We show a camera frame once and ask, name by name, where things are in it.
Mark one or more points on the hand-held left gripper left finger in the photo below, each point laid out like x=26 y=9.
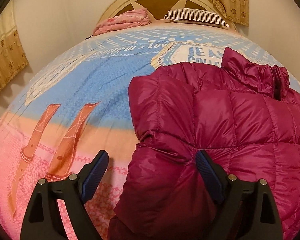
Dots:
x=100 y=166

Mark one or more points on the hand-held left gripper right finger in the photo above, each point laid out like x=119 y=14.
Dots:
x=207 y=170

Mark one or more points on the magenta down jacket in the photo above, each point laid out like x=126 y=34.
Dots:
x=215 y=117

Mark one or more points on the blue and pink printed bedspread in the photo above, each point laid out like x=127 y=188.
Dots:
x=77 y=80

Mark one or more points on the beige patterned curtain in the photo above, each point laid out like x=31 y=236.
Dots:
x=230 y=0
x=5 y=55

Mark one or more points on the pink folded quilt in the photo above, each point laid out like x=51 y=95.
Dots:
x=125 y=20

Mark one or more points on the striped pillow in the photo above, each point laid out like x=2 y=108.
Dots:
x=195 y=13

